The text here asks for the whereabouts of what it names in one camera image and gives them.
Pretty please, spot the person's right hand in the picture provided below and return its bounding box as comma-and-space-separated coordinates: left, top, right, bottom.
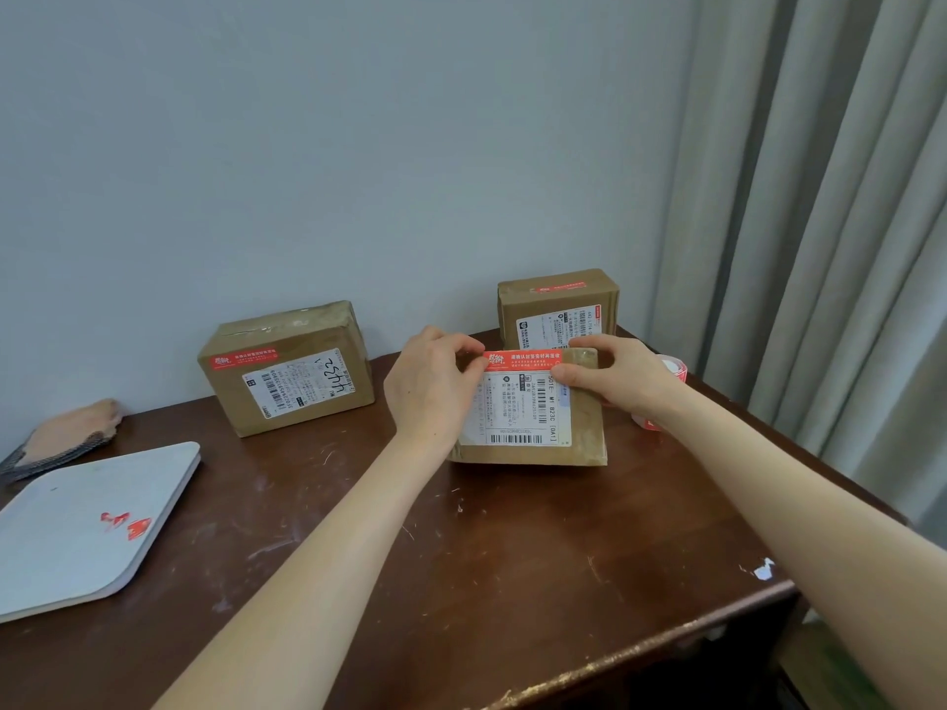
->
550, 334, 691, 431

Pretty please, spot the person's left hand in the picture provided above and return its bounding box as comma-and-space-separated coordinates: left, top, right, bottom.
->
382, 325, 490, 457

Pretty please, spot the red sealing sticker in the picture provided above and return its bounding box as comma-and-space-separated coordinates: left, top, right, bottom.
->
482, 350, 565, 372

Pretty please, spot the brown cardboard parcel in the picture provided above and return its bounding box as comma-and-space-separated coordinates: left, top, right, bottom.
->
448, 347, 609, 468

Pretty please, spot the person's right forearm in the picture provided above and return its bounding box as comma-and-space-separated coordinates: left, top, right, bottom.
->
650, 384, 947, 710

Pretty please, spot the person's left forearm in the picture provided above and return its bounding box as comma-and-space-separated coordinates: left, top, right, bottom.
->
150, 432, 449, 710

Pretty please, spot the brown parcel with red sticker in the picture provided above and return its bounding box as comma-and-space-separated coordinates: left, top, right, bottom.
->
497, 269, 621, 351

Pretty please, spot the white tape roll red print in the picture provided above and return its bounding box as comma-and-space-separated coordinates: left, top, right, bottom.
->
632, 354, 690, 432

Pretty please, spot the brown parcel with handwritten label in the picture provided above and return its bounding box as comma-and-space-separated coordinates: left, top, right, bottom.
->
197, 300, 376, 439

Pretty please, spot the grey curtain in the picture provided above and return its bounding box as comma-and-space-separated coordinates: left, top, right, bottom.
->
650, 0, 947, 549

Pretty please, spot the white rounded tray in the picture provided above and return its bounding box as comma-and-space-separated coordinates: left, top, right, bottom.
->
0, 441, 203, 626

